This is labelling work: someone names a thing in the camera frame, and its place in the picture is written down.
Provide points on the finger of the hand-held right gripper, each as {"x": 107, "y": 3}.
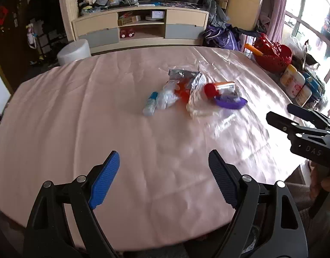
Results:
{"x": 277, "y": 121}
{"x": 302, "y": 111}

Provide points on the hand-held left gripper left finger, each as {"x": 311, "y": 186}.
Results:
{"x": 105, "y": 177}

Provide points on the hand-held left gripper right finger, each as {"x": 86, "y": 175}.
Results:
{"x": 222, "y": 177}

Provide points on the purple shallow dish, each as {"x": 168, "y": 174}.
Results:
{"x": 230, "y": 104}

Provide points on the clear jar with red cap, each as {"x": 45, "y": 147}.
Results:
{"x": 221, "y": 88}

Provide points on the clear plastic bag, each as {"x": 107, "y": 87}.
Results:
{"x": 197, "y": 104}

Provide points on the small blue-capped bottle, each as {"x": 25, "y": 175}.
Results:
{"x": 150, "y": 104}

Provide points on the orange plastic wrapper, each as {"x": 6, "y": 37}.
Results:
{"x": 183, "y": 94}

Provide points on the white plastic wrapper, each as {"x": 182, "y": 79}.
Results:
{"x": 165, "y": 98}

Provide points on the silver foil packet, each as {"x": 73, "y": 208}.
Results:
{"x": 185, "y": 75}

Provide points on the blue round tin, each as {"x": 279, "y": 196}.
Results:
{"x": 316, "y": 91}

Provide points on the white bottle with pink label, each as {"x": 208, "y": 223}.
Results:
{"x": 296, "y": 84}

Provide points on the grey plaid cloth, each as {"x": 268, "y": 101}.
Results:
{"x": 299, "y": 196}

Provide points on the red plastic basket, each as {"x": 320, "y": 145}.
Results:
{"x": 275, "y": 56}

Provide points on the pink satin tablecloth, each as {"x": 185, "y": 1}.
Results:
{"x": 100, "y": 113}

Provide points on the orange foam stick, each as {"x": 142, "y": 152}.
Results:
{"x": 252, "y": 48}

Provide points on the window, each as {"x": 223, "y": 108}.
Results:
{"x": 310, "y": 18}

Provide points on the purple bag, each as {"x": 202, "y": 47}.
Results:
{"x": 221, "y": 39}

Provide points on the pink curtain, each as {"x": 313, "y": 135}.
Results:
{"x": 275, "y": 5}

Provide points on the cream standing air conditioner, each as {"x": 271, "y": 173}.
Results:
{"x": 242, "y": 2}

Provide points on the grey jacket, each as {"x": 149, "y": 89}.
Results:
{"x": 213, "y": 10}

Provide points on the white round stool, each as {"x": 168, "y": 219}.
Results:
{"x": 73, "y": 51}

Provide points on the red bottle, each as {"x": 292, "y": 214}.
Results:
{"x": 123, "y": 33}
{"x": 131, "y": 33}

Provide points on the printed mat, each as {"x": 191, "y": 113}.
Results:
{"x": 181, "y": 4}

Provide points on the cream and grey TV cabinet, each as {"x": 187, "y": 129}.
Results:
{"x": 100, "y": 22}

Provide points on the yellow flat box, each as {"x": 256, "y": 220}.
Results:
{"x": 128, "y": 20}

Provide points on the small white pink bag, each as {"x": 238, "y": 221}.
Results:
{"x": 31, "y": 36}

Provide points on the white box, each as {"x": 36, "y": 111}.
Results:
{"x": 157, "y": 14}

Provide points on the beige woven folding screen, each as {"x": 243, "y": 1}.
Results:
{"x": 68, "y": 5}

